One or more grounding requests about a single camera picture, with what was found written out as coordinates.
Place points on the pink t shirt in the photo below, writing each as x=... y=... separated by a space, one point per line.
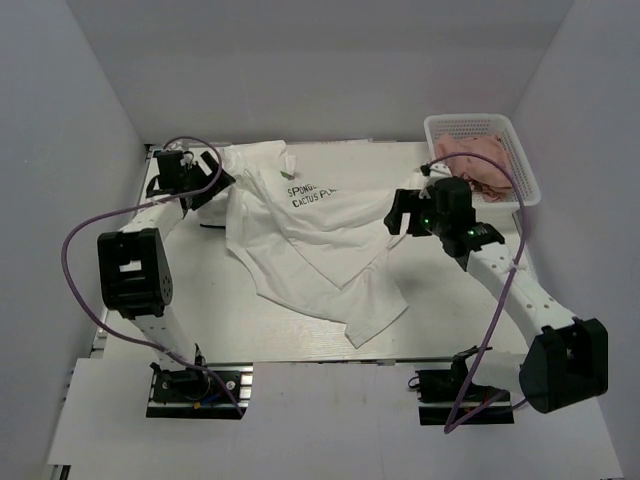
x=483 y=178

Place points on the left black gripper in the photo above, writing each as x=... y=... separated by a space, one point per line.
x=224 y=181

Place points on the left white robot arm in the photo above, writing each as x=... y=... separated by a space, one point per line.
x=134 y=270

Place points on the white printed t shirt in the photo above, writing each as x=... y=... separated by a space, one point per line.
x=311 y=233

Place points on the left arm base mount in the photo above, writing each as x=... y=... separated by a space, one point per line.
x=193 y=395

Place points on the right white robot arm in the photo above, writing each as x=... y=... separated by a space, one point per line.
x=567 y=358

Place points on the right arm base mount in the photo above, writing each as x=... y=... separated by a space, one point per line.
x=465 y=395

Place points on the white plastic basket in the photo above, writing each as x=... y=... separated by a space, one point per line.
x=525 y=188

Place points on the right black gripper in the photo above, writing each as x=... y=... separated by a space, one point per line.
x=402 y=204

